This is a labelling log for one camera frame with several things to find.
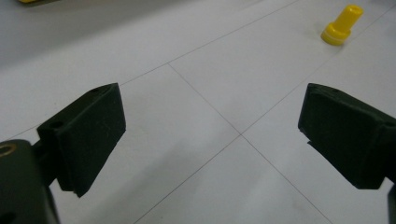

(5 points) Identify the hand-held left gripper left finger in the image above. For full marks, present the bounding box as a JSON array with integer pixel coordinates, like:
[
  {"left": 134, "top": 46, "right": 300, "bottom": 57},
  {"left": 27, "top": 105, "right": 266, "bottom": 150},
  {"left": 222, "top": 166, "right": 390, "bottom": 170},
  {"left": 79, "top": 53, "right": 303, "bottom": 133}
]
[{"left": 33, "top": 82, "right": 127, "bottom": 199}]

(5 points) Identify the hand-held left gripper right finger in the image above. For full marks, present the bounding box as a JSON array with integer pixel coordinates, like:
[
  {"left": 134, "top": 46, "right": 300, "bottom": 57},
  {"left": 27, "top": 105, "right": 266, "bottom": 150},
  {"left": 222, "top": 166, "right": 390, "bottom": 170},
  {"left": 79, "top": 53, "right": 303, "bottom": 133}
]
[{"left": 297, "top": 82, "right": 396, "bottom": 190}]

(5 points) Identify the yellow plastic stamp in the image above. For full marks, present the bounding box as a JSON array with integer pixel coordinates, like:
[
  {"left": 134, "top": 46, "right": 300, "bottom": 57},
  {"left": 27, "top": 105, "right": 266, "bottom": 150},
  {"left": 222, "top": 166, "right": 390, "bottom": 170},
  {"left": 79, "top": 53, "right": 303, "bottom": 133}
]
[{"left": 320, "top": 4, "right": 364, "bottom": 47}]

